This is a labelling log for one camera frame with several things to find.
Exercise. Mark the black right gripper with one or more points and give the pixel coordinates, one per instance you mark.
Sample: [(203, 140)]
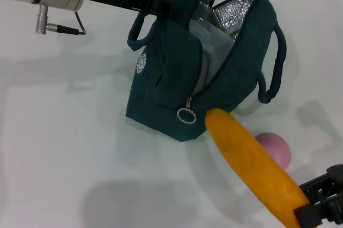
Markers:
[(336, 182)]

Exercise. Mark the clear box with blue lid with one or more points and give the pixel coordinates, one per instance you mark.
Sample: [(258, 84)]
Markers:
[(214, 40)]

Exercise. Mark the pink toy peach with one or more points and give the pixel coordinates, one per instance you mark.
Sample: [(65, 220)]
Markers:
[(276, 150)]

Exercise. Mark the dark teal insulated bag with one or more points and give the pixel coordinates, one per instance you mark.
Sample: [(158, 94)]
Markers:
[(171, 77)]

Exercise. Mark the yellow banana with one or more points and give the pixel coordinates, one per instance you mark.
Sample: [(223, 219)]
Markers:
[(254, 169)]

